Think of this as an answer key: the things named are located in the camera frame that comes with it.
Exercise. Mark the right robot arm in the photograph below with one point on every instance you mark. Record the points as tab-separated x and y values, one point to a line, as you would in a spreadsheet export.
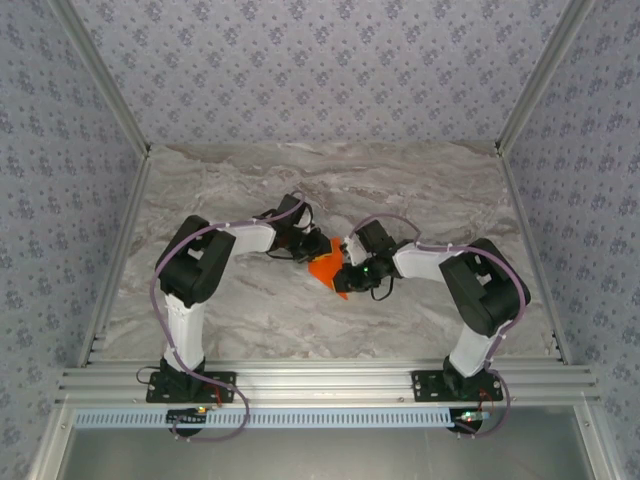
470	350

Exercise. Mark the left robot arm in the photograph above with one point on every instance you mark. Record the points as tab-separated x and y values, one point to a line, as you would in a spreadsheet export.
186	335

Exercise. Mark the right controller board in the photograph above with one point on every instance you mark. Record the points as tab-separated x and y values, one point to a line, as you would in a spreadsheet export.
467	416

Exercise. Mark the controller board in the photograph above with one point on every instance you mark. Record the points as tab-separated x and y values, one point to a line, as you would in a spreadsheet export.
187	416
467	416

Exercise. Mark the grey metal panel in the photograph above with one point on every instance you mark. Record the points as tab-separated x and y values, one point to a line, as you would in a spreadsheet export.
325	455

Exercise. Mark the left controller board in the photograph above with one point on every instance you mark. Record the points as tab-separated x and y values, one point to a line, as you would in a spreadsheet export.
187	416

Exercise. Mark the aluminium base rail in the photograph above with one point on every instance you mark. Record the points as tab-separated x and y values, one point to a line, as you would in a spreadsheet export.
325	382

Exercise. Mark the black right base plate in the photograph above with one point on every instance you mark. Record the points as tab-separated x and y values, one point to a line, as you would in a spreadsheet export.
425	387

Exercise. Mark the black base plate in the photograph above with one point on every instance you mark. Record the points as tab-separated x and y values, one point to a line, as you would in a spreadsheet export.
425	387
157	390

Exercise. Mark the aluminium side rail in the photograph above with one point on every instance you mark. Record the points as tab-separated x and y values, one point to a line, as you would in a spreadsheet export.
531	250
121	250

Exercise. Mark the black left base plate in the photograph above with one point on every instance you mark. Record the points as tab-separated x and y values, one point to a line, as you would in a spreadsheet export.
157	390

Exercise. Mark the aluminium frame post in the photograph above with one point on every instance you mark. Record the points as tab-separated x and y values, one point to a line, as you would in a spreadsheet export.
105	75
541	75

